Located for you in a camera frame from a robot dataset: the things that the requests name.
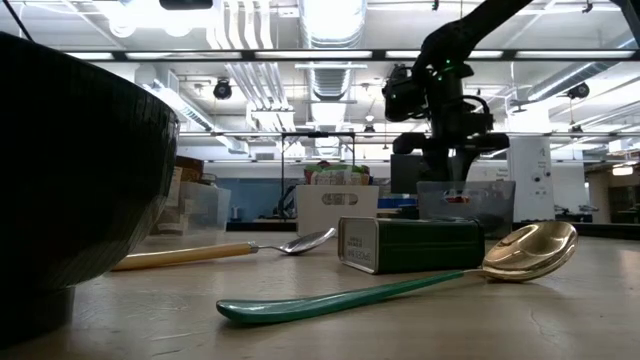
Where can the black blue equipment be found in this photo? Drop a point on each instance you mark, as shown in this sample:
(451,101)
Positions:
(287,202)

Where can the white plastic bin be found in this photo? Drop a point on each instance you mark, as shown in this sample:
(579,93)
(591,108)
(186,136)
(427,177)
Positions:
(310,215)

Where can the white cabinet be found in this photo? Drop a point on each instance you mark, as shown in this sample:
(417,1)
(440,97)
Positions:
(530,170)

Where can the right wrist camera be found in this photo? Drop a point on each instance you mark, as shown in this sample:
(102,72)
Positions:
(402,95)

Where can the lit rectangular lamp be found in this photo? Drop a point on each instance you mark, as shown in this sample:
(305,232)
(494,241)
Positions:
(622,171)

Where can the grey translucent plastic bin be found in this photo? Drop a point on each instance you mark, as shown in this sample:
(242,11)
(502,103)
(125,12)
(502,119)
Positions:
(490,210)

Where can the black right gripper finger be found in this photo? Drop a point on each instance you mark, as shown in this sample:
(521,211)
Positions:
(437,167)
(457,162)

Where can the dark green tea tin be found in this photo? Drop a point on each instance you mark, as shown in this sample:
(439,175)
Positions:
(425,245)

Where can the brown snack packet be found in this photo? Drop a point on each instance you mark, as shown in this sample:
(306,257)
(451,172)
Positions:
(189,170)

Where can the blue box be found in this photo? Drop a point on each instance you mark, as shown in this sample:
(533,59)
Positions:
(395,202)

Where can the black monitor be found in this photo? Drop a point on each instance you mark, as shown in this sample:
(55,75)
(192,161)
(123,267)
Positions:
(405,175)

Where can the clear plastic container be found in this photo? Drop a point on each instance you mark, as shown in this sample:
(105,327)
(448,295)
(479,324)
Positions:
(210,210)

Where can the red bowl black outside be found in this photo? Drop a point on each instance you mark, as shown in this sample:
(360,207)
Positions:
(75,175)

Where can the black overhead frame bar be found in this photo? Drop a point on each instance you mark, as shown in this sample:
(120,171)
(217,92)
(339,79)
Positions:
(380,55)

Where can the black ceiling spotlight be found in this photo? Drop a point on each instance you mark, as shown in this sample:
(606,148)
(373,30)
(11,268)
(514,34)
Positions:
(578,91)
(222,90)

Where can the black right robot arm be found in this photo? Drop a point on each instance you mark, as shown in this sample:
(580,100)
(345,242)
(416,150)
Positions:
(475,25)

